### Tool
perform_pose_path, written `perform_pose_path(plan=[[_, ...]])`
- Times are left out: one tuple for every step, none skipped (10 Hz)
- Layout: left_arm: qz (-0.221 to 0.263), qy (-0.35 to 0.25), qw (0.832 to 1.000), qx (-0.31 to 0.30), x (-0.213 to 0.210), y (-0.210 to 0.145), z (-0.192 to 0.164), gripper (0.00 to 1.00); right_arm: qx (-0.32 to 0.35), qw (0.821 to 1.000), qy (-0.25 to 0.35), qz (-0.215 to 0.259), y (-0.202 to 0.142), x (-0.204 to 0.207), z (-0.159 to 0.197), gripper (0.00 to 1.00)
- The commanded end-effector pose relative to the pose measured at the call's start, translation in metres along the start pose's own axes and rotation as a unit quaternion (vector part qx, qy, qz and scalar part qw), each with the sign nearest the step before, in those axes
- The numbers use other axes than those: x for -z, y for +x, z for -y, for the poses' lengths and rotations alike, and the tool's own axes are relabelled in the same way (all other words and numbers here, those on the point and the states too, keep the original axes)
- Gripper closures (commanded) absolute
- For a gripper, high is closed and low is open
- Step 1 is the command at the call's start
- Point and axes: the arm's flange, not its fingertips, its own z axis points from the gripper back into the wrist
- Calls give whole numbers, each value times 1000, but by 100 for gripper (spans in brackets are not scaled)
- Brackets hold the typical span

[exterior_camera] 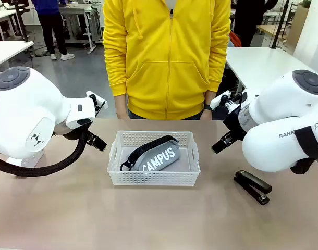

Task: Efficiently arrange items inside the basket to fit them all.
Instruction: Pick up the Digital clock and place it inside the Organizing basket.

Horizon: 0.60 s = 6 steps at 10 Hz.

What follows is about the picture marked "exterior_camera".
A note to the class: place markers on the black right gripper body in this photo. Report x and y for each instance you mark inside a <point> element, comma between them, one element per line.
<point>234,122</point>

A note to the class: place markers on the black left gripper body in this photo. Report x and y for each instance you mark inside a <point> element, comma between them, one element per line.
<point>70,132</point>

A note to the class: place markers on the black stapler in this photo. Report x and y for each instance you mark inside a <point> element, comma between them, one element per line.
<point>252,186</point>

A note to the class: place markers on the grey campus pencil case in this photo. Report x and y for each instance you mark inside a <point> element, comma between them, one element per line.
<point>159,159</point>

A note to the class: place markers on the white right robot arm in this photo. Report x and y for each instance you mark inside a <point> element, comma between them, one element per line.
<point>281,122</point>

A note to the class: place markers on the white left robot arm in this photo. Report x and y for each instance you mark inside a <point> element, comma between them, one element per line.
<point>23,112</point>

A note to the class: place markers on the person's left forearm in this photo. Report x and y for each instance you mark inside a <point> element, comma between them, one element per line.
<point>209,97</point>

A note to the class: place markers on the white perforated plastic basket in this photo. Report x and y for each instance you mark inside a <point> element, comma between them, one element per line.
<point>153,178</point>

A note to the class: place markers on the person's left hand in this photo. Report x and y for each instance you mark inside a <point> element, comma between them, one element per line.
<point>206,114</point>

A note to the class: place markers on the person's right hand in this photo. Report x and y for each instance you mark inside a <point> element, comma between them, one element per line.
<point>121,108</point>

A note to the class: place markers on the black wrist watch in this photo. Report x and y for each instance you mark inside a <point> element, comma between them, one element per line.
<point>208,107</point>

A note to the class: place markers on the blue jeans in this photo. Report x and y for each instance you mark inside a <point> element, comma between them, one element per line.
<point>138,115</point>

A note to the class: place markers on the large white table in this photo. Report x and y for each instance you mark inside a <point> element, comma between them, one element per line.
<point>258,62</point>

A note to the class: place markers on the orange chair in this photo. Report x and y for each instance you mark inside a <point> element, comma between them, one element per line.
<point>234,40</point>

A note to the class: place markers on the person in yellow hoodie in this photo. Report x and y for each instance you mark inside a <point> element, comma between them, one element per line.
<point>166,52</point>

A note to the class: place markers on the light wood desk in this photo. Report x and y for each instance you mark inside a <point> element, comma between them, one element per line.
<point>268,29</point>

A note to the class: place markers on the white side table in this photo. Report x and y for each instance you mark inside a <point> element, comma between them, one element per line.
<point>7,52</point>

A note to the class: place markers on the person in black clothes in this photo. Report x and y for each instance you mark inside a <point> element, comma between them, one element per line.
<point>250,20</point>

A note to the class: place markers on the black upright pole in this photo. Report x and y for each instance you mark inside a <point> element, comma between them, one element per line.
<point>280,23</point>

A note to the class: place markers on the person in blue top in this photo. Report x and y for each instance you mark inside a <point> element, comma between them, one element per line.
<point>52,23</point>

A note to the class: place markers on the brown wooden cabinet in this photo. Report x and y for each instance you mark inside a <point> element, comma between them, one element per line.
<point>298,26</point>

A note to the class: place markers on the grey desk with white legs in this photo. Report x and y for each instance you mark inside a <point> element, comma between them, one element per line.
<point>78,10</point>

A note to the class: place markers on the white background desk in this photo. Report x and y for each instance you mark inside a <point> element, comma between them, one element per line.
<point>2,14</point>

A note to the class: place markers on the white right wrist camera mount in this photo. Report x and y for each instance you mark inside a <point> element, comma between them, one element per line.
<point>218,100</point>

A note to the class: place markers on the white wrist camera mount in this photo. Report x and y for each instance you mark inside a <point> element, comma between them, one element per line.
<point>100,100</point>
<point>218,100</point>

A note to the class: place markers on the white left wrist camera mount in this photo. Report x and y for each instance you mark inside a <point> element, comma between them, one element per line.
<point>100,100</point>

